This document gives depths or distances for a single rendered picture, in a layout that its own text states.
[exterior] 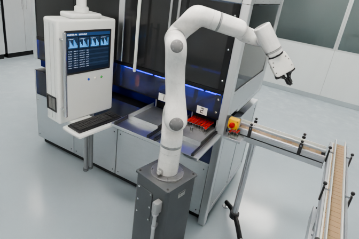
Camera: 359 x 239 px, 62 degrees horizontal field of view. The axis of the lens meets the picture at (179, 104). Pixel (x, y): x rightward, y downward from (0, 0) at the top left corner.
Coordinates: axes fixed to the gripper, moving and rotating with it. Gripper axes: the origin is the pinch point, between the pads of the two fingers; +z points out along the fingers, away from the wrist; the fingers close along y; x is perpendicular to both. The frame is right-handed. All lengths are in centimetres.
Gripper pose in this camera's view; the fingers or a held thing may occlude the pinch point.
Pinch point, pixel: (288, 81)
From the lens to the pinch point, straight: 160.1
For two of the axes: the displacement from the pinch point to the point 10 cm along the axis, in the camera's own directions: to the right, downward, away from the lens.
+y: 8.6, -4.9, -1.4
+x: 0.0, -2.6, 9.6
